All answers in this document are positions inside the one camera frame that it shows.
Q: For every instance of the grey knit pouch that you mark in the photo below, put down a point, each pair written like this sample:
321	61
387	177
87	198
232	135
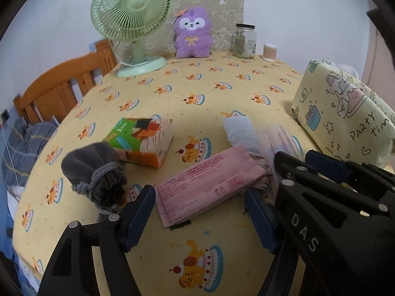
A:
89	166

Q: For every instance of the cotton swab container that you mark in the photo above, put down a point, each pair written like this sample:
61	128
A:
269	52

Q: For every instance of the white garment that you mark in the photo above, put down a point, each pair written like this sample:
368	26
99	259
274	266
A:
14	197

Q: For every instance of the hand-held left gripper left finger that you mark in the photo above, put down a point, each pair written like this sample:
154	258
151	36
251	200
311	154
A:
140	215

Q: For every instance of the glass jar with dark lid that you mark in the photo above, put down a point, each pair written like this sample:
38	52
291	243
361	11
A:
243	43

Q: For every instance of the green desk fan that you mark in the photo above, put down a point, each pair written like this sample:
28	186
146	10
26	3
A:
132	6

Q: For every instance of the white fluffy cloth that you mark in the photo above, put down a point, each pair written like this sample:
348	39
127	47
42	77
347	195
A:
240	132

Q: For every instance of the beige door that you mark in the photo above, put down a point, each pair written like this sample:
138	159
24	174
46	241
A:
379	61

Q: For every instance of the pink packet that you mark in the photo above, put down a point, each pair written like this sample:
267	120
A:
209	185

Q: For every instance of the white standing fan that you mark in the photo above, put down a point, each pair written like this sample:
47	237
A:
347	69

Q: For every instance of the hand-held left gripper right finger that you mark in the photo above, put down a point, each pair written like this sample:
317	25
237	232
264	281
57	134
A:
260	222

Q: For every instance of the yellow printed storage box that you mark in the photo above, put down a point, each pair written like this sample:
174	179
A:
339	114

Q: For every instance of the grey plaid blanket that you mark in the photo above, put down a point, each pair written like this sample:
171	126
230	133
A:
24	148

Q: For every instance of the olive printed board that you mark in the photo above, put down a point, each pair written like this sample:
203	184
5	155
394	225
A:
225	9

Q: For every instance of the purple plush toy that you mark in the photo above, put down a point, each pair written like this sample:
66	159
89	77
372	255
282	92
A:
193	40

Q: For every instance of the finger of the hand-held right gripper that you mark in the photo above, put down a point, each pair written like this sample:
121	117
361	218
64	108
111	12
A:
327	165
288	175

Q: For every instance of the clear plastic pack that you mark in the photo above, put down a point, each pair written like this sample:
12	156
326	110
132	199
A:
277	141

